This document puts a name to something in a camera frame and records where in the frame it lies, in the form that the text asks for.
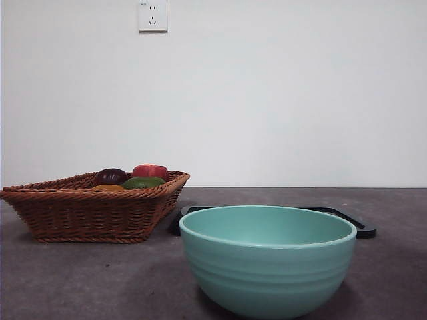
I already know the brown kiwi fruit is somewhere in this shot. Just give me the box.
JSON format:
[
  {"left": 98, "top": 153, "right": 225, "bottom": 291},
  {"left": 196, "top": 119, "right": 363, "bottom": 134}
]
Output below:
[{"left": 90, "top": 184, "right": 126, "bottom": 193}]

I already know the teal ribbed bowl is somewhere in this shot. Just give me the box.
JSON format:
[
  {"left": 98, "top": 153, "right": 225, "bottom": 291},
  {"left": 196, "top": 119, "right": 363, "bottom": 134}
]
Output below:
[{"left": 178, "top": 205, "right": 358, "bottom": 318}]

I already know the red fruit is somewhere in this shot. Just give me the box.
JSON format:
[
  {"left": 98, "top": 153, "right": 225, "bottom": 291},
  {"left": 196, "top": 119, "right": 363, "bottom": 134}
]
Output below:
[{"left": 131, "top": 163, "right": 170, "bottom": 183}]

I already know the green avocado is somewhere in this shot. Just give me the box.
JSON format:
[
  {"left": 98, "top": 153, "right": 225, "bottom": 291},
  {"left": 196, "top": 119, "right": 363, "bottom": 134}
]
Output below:
[{"left": 121, "top": 177, "right": 167, "bottom": 191}]

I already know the dark purple fruit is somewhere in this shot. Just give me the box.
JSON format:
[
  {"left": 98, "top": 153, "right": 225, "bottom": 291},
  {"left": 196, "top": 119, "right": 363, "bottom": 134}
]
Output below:
[{"left": 95, "top": 167, "right": 129, "bottom": 186}]

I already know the brown wicker basket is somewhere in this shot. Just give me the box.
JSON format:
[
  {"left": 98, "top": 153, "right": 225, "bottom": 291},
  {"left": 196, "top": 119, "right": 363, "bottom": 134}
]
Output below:
[{"left": 0, "top": 170, "right": 191, "bottom": 244}]

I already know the black rectangular tray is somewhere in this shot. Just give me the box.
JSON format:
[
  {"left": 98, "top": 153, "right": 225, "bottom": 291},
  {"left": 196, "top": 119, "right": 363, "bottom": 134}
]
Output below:
[{"left": 171, "top": 205, "right": 377, "bottom": 239}]

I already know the white wall socket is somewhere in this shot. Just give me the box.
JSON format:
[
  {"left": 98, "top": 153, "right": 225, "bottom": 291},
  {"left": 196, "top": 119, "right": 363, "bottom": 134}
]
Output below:
[{"left": 139, "top": 0, "right": 169, "bottom": 33}]

